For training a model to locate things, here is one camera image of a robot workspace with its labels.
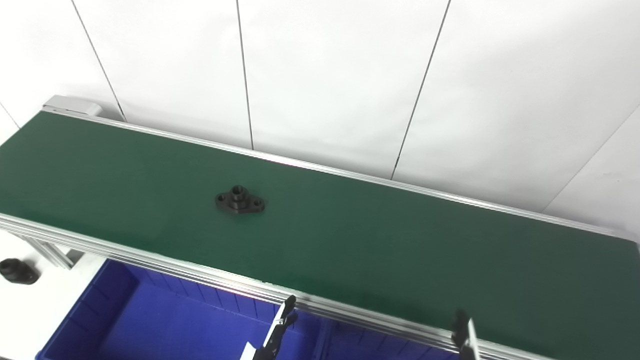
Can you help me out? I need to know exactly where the black flange part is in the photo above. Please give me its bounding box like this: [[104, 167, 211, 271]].
[[215, 184, 266, 215]]

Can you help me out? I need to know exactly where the aluminium conveyor leg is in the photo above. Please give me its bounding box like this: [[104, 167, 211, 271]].
[[22, 237, 84, 271]]

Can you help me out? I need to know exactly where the green conveyor belt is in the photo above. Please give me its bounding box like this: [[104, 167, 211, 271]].
[[0, 95, 640, 360]]

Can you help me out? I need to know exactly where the black round part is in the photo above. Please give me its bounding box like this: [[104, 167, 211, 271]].
[[0, 257, 40, 286]]

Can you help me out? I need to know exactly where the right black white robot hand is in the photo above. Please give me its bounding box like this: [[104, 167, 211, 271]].
[[451, 309, 481, 360]]

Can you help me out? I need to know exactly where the blue plastic bin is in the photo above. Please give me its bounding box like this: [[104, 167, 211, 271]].
[[36, 258, 331, 360], [320, 320, 463, 360]]

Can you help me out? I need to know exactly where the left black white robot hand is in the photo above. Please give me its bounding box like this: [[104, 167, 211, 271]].
[[240, 294, 299, 360]]

